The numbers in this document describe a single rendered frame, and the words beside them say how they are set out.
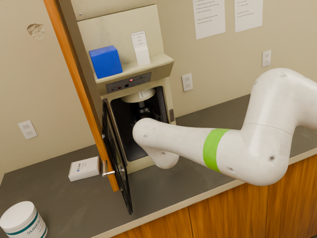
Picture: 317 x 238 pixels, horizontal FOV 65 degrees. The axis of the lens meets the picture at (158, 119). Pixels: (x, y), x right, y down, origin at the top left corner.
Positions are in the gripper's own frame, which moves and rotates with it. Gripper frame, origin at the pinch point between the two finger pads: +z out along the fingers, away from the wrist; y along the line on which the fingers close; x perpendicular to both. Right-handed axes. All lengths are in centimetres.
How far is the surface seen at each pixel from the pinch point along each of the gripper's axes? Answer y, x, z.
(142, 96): -0.5, -13.5, -4.9
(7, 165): 85, 23, 34
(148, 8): -11, -50, -6
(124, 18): -0.2, -48.5, -6.8
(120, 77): 8.2, -29.7, -18.3
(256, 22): -93, -23, 39
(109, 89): 13.4, -24.1, -13.1
